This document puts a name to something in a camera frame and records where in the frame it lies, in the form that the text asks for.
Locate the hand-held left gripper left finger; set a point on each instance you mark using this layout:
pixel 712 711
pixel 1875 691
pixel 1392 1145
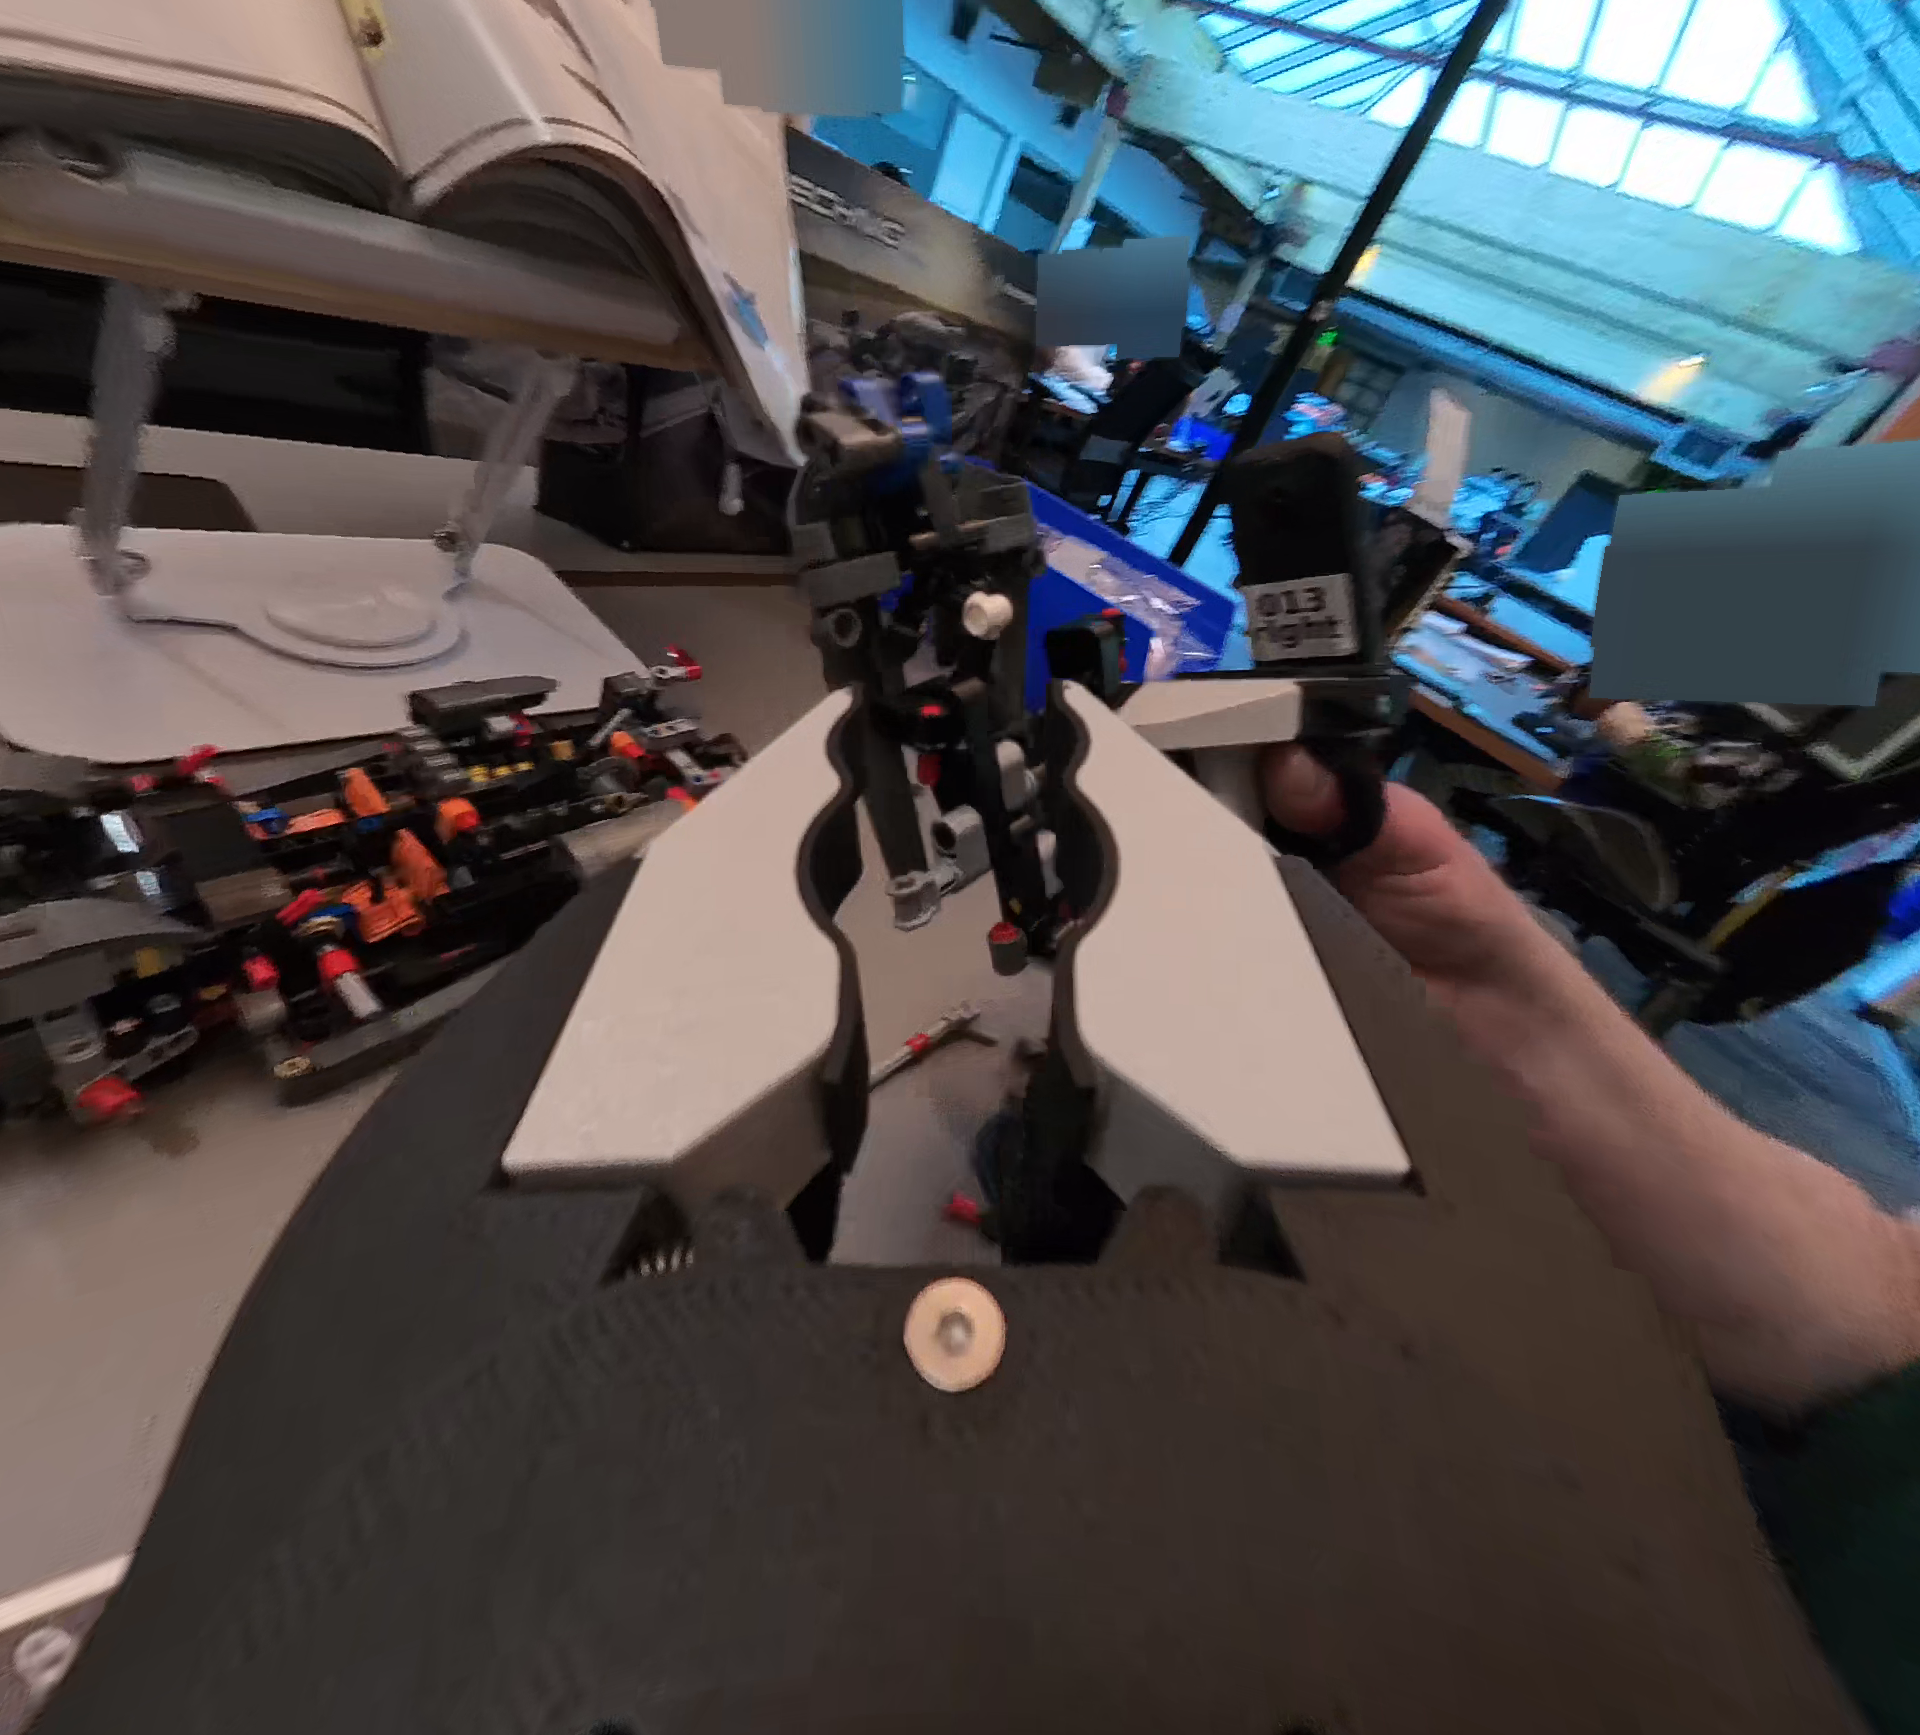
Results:
pixel 676 986

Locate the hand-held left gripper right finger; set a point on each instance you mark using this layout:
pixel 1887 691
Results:
pixel 1231 986

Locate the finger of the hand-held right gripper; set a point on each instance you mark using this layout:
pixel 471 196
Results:
pixel 1214 725

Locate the small black lego subassembly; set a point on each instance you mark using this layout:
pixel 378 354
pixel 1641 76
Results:
pixel 947 655

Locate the person's right forearm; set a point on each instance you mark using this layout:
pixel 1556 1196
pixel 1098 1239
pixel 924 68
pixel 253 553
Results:
pixel 1651 1164

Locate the grey lego axle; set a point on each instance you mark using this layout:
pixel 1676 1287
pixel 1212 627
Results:
pixel 929 1039

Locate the red lego pin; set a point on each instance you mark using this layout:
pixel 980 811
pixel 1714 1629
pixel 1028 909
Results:
pixel 969 1208

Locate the large lego car chassis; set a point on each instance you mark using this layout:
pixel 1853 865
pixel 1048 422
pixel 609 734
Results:
pixel 302 897

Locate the dark lego set box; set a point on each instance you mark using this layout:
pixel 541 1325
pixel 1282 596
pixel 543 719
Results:
pixel 900 236

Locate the person's right hand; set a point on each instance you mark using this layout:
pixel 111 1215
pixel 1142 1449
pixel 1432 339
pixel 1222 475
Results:
pixel 1410 880

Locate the clear plastic bag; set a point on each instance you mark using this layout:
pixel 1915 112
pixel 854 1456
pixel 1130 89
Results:
pixel 1126 588

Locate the blue parts bin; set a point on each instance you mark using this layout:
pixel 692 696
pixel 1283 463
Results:
pixel 1112 549

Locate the black pole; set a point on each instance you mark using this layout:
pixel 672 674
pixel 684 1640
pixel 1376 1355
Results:
pixel 1396 145

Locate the white book stand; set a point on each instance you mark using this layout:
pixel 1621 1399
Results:
pixel 302 596

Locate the green sweater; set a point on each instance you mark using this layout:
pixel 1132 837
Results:
pixel 1846 1555

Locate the open instruction booklet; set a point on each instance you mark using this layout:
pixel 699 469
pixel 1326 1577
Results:
pixel 302 10

